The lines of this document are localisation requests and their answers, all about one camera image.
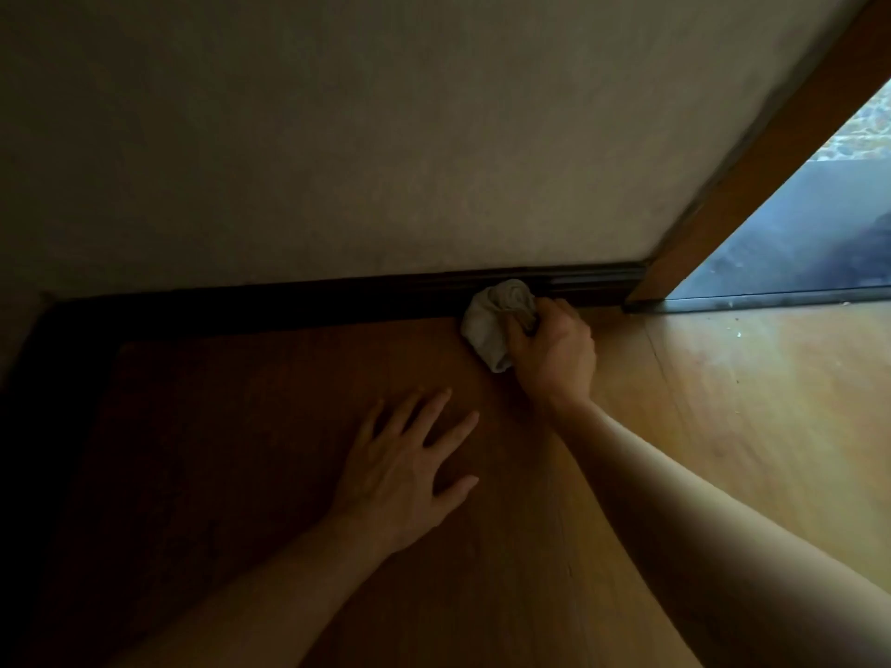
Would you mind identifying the person's left hand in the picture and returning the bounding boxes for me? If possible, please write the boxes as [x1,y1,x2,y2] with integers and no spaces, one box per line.
[327,387,482,554]

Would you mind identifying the person's right hand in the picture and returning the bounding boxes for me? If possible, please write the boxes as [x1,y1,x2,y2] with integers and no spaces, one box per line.
[504,296,599,422]

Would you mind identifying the grey cleaning cloth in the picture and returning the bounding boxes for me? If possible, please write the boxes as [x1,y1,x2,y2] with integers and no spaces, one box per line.
[460,277,541,375]

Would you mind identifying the person's right forearm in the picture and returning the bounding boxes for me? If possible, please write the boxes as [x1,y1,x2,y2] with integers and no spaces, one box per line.
[556,403,891,668]

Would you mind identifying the black baseboard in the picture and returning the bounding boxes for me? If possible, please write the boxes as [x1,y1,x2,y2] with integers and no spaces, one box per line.
[0,298,123,668]
[20,262,650,349]

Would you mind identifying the person's left forearm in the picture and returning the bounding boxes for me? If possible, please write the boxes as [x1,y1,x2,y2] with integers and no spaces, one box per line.
[110,514,391,668]

